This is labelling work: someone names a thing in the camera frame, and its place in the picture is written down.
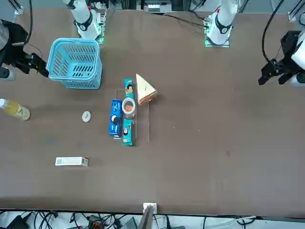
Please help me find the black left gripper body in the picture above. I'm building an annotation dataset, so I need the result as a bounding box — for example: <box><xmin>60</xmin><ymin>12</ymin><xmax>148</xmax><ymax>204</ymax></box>
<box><xmin>280</xmin><ymin>30</ymin><xmax>301</xmax><ymax>63</ymax></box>

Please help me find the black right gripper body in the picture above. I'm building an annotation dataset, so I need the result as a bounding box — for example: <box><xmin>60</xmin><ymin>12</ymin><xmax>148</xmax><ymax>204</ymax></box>
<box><xmin>2</xmin><ymin>20</ymin><xmax>29</xmax><ymax>67</ymax></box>

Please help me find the blue cookie box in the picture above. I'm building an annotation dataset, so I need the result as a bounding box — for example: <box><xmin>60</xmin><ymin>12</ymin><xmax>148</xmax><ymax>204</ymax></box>
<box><xmin>108</xmin><ymin>99</ymin><xmax>123</xmax><ymax>137</ymax></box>

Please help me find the clear acrylic display shelf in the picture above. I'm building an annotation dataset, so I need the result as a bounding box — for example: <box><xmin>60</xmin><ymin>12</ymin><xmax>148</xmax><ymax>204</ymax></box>
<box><xmin>113</xmin><ymin>88</ymin><xmax>151</xmax><ymax>144</ymax></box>

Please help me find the light blue plastic basket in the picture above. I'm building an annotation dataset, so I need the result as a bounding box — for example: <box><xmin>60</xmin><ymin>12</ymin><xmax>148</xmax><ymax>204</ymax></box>
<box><xmin>46</xmin><ymin>37</ymin><xmax>103</xmax><ymax>90</ymax></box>

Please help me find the yellow juice bottle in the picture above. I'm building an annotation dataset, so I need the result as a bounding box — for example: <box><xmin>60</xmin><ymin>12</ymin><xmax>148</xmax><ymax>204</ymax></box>
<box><xmin>0</xmin><ymin>98</ymin><xmax>31</xmax><ymax>121</ymax></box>

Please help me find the teal cartoon snack box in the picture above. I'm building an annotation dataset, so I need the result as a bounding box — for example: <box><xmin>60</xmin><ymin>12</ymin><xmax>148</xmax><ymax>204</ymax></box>
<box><xmin>122</xmin><ymin>118</ymin><xmax>134</xmax><ymax>146</ymax></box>
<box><xmin>123</xmin><ymin>78</ymin><xmax>135</xmax><ymax>101</ymax></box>

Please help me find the white rectangular carton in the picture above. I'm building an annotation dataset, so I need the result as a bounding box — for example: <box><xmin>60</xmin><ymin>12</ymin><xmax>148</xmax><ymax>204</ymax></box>
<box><xmin>55</xmin><ymin>156</ymin><xmax>90</xmax><ymax>167</ymax></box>

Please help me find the triangular packed sandwich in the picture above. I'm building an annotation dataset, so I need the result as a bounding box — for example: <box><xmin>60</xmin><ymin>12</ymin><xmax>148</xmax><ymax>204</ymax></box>
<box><xmin>135</xmin><ymin>73</ymin><xmax>159</xmax><ymax>107</ymax></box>

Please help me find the grey box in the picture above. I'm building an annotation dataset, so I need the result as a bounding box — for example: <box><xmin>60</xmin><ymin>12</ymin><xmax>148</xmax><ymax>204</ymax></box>
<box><xmin>147</xmin><ymin>2</ymin><xmax>161</xmax><ymax>13</ymax></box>

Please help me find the black power adapter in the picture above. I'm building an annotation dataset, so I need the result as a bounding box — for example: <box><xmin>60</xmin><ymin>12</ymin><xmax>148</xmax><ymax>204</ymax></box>
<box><xmin>6</xmin><ymin>214</ymin><xmax>29</xmax><ymax>229</ymax></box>

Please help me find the black and orange device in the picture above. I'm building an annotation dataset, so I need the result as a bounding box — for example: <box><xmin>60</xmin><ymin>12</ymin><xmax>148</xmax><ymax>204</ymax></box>
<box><xmin>88</xmin><ymin>215</ymin><xmax>103</xmax><ymax>229</ymax></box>

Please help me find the white cable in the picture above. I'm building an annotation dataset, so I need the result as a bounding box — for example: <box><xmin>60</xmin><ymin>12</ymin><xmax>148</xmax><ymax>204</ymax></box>
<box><xmin>223</xmin><ymin>215</ymin><xmax>257</xmax><ymax>226</ymax></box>

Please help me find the white mount plate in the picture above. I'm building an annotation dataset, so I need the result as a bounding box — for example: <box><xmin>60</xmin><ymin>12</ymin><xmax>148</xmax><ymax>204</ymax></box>
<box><xmin>142</xmin><ymin>202</ymin><xmax>158</xmax><ymax>214</ymax></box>

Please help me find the grey camera post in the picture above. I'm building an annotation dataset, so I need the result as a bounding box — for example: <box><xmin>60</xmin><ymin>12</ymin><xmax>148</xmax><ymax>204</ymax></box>
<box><xmin>139</xmin><ymin>204</ymin><xmax>155</xmax><ymax>229</ymax></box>

